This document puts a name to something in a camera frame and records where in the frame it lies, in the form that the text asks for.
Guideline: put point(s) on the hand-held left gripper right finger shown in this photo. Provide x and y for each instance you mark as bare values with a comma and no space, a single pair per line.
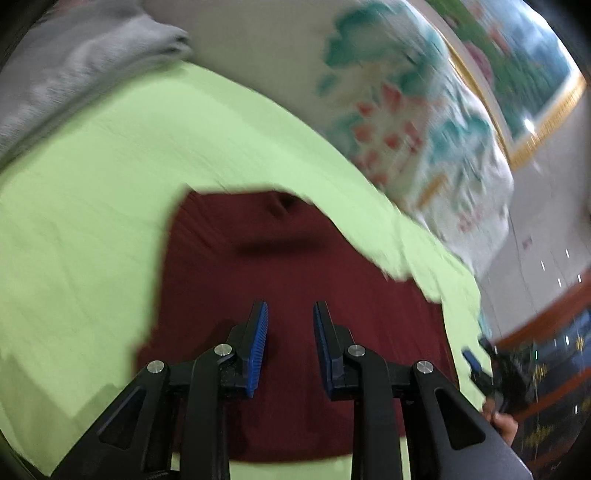
321,346

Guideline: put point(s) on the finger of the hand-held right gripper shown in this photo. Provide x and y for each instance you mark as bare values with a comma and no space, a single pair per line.
473,362

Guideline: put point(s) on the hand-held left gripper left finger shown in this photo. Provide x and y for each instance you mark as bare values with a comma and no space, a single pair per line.
258,350

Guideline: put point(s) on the maroon knit hooded sweater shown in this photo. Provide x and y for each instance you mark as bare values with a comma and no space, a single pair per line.
300,267

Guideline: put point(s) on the person's right hand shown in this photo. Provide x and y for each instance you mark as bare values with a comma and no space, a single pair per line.
505,427

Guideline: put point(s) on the light green bed sheet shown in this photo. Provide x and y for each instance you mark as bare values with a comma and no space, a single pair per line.
92,230

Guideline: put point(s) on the white floral quilt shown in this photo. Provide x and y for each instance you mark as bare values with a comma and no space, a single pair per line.
392,115

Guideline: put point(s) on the grey towel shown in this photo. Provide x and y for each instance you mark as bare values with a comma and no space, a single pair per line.
69,60

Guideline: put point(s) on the gold framed wall painting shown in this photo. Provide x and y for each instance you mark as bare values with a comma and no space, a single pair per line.
521,60

